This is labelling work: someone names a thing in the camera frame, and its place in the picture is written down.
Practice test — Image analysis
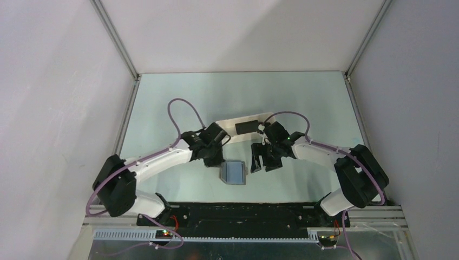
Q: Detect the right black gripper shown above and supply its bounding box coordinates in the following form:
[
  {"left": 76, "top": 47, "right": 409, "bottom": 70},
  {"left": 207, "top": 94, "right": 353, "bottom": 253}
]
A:
[{"left": 251, "top": 142, "right": 283, "bottom": 173}]

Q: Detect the silver metal card holder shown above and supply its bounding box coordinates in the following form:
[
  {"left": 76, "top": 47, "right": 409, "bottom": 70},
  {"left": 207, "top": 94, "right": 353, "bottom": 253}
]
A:
[{"left": 219, "top": 160, "right": 246, "bottom": 185}]

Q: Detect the white plastic tray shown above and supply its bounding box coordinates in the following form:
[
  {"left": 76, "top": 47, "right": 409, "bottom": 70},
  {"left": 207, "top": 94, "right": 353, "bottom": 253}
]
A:
[{"left": 216, "top": 112, "right": 273, "bottom": 144}]

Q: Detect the black credit card stack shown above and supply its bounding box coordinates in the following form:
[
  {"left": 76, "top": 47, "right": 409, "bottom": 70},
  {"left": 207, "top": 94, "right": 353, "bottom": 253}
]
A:
[{"left": 235, "top": 120, "right": 263, "bottom": 135}]

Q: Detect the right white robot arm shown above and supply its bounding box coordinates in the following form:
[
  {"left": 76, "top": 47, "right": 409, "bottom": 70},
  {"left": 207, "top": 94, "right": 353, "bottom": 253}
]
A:
[{"left": 251, "top": 122, "right": 390, "bottom": 226}]

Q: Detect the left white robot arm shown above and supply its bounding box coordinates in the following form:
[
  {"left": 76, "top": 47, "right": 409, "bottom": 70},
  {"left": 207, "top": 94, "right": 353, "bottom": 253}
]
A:
[{"left": 90, "top": 122, "right": 230, "bottom": 226}]

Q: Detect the left small circuit board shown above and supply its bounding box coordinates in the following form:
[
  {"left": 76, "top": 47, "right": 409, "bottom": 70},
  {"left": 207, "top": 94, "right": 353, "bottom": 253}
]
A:
[{"left": 155, "top": 230, "right": 174, "bottom": 239}]

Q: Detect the small circuit board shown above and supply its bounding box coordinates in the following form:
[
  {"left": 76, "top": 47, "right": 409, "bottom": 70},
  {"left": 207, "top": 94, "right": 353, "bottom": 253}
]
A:
[
  {"left": 319, "top": 235, "right": 339, "bottom": 243},
  {"left": 155, "top": 230, "right": 174, "bottom": 239}
]

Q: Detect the right small circuit board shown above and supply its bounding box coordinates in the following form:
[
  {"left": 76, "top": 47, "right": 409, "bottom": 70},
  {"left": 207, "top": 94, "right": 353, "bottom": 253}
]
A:
[{"left": 319, "top": 235, "right": 339, "bottom": 243}]

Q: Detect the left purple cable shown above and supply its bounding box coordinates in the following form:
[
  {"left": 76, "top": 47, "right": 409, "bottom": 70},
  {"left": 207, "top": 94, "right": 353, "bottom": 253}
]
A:
[{"left": 85, "top": 97, "right": 206, "bottom": 250}]

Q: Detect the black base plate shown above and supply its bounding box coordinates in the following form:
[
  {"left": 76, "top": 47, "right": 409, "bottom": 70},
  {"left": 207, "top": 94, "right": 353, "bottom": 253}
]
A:
[{"left": 155, "top": 203, "right": 350, "bottom": 238}]

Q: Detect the right aluminium frame post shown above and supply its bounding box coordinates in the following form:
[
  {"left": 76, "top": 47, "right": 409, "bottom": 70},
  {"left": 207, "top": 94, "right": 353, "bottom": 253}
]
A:
[{"left": 344, "top": 0, "right": 393, "bottom": 81}]

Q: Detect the aluminium frame post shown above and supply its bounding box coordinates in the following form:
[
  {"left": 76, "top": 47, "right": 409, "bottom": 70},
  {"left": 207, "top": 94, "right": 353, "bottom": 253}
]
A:
[
  {"left": 344, "top": 0, "right": 393, "bottom": 81},
  {"left": 90, "top": 0, "right": 140, "bottom": 81}
]

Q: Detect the white slotted cable duct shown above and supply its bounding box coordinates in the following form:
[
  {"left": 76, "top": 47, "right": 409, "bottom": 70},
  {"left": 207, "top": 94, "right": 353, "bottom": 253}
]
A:
[{"left": 94, "top": 229, "right": 319, "bottom": 243}]

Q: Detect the left aluminium frame post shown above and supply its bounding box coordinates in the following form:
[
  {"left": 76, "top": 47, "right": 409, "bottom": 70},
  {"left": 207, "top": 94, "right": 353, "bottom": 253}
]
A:
[{"left": 90, "top": 0, "right": 140, "bottom": 81}]

